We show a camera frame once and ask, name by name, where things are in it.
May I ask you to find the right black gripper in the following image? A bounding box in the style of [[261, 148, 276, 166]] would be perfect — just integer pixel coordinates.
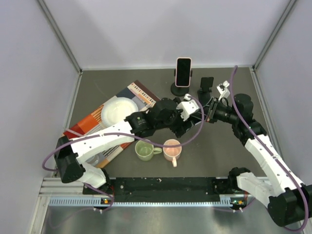
[[192, 97, 239, 124]]

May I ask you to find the black folding phone stand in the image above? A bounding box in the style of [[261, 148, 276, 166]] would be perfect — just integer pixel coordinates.
[[197, 77, 214, 103]]

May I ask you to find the black round-base phone stand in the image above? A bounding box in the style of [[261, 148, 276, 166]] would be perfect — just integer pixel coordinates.
[[170, 69, 193, 97]]

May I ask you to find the pink case smartphone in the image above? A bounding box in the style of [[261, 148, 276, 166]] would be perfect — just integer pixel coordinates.
[[175, 57, 192, 87]]

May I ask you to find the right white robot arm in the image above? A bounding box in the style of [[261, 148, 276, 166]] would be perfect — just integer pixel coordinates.
[[202, 94, 312, 231]]

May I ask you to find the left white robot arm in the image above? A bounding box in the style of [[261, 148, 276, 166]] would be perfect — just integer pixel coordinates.
[[52, 96, 202, 194]]

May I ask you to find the pink ceramic mug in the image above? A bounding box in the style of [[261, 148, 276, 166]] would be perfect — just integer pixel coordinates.
[[163, 139, 182, 167]]

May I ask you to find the green ceramic mug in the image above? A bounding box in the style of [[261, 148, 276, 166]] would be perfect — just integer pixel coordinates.
[[135, 140, 162, 161]]

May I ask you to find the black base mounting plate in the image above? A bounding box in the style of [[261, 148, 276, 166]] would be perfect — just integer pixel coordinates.
[[82, 176, 247, 203]]

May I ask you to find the white plate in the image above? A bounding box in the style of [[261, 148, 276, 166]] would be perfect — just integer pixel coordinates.
[[101, 97, 138, 128]]

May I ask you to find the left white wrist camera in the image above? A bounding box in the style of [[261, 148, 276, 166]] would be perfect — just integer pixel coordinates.
[[176, 94, 200, 121]]

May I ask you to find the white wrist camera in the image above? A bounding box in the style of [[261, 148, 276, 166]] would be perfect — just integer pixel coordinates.
[[176, 94, 200, 121], [216, 80, 230, 101]]

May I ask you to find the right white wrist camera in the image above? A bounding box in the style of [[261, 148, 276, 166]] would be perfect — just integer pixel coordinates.
[[216, 80, 230, 101]]

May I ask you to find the grey slotted cable duct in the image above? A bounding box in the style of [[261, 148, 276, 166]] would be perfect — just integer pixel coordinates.
[[49, 196, 247, 208]]

